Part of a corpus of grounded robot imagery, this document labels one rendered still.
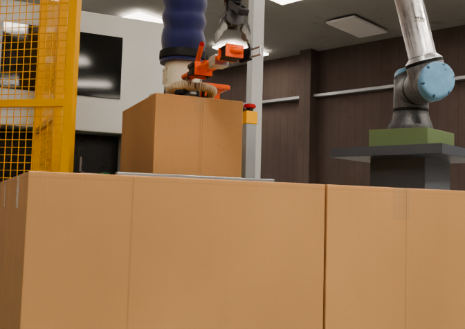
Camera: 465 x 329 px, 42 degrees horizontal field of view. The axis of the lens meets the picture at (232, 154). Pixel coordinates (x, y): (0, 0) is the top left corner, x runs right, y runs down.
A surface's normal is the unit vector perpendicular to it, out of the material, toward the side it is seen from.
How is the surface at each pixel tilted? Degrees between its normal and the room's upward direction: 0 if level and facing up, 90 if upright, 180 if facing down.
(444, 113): 90
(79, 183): 90
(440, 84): 96
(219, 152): 90
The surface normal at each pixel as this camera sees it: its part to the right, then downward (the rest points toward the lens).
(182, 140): 0.40, -0.07
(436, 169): 0.73, -0.04
